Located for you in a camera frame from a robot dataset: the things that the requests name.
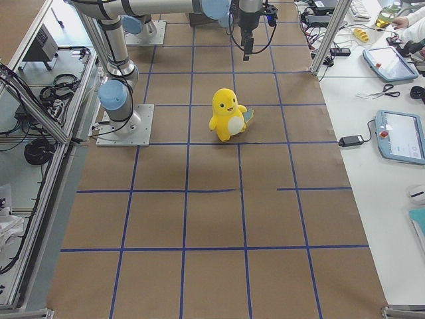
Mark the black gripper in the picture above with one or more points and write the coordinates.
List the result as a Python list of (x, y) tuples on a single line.
[(247, 23)]

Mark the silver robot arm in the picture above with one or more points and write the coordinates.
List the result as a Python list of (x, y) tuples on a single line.
[(116, 95)]

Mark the yellow plush dinosaur toy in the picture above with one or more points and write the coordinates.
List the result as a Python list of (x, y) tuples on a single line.
[(229, 118)]

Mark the yellow toy on desk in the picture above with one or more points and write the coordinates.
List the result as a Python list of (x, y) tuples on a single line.
[(361, 35)]

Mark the blue teach pendant far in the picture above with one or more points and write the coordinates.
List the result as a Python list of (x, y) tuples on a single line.
[(388, 64)]

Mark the blue teach pendant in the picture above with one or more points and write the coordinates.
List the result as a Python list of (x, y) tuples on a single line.
[(388, 64), (400, 136)]

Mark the black power adapter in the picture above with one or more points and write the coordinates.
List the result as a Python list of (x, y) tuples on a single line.
[(349, 141)]

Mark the black scissors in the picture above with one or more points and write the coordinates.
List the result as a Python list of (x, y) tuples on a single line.
[(386, 91)]

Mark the blue teach pendant near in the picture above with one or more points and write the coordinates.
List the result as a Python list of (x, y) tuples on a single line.
[(400, 136)]

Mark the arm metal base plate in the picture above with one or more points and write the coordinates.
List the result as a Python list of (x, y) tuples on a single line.
[(135, 132), (143, 34)]

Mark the aluminium frame post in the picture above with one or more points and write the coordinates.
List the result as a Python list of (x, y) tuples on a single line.
[(333, 27)]

